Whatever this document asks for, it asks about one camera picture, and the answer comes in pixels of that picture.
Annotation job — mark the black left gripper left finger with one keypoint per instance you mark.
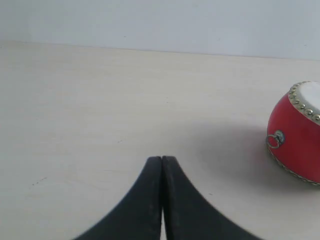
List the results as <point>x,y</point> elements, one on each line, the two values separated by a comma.
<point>138,216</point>

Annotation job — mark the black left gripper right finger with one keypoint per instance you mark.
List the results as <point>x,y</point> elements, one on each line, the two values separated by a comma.
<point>188,215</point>

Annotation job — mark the small red drum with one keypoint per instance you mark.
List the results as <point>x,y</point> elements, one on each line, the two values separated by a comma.
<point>293,131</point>

